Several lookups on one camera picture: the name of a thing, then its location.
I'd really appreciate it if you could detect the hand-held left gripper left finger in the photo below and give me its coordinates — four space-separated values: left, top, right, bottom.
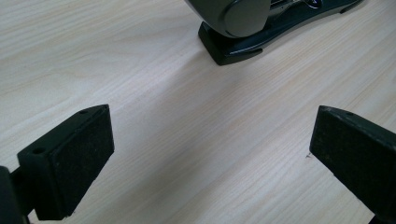
17 104 116 222

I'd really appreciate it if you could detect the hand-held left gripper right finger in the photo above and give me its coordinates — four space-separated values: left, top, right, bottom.
308 105 396 224

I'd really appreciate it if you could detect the large black stapler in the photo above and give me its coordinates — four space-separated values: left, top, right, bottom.
183 0 365 67

